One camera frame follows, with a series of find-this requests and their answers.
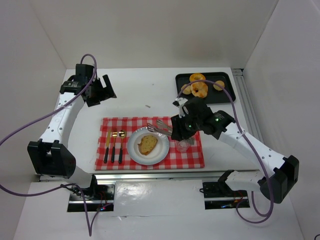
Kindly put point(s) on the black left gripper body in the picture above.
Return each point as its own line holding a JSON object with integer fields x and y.
{"x": 99, "y": 90}

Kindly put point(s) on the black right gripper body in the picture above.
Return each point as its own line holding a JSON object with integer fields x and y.
{"x": 178, "y": 128}

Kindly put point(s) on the metal tongs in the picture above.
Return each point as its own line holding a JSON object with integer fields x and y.
{"x": 167, "y": 130}

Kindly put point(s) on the toasted bread slice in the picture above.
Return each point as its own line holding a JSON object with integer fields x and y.
{"x": 147, "y": 144}

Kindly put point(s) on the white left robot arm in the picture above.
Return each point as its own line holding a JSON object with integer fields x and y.
{"x": 50, "y": 155}

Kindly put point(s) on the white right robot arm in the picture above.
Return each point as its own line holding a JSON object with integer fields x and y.
{"x": 276, "y": 175}

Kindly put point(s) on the glazed donut bread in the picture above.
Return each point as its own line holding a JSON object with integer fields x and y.
{"x": 199, "y": 89}

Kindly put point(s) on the black rectangular tray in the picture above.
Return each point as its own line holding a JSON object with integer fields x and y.
{"x": 214, "y": 96}

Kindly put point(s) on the small round bun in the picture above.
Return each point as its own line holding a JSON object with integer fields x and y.
{"x": 186, "y": 89}

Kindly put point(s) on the clear drinking glass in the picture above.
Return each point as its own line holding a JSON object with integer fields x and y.
{"x": 182, "y": 146}

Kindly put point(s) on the white round plate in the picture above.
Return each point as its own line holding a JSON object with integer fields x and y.
{"x": 156, "y": 156}

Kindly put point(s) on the red white checkered cloth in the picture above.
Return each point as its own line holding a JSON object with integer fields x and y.
{"x": 126, "y": 144}

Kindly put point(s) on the ring shaped bread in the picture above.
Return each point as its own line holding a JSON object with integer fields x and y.
{"x": 196, "y": 77}

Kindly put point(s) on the gold fork dark handle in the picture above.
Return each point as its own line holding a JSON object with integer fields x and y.
{"x": 114, "y": 136}

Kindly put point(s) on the gold spoon dark handle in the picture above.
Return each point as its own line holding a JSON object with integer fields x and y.
{"x": 122, "y": 135}

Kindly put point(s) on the aluminium rail frame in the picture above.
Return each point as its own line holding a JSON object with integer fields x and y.
{"x": 246, "y": 103}

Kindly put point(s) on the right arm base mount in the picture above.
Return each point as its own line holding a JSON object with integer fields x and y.
{"x": 219, "y": 196}

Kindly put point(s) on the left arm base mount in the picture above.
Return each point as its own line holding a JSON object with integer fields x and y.
{"x": 101, "y": 199}

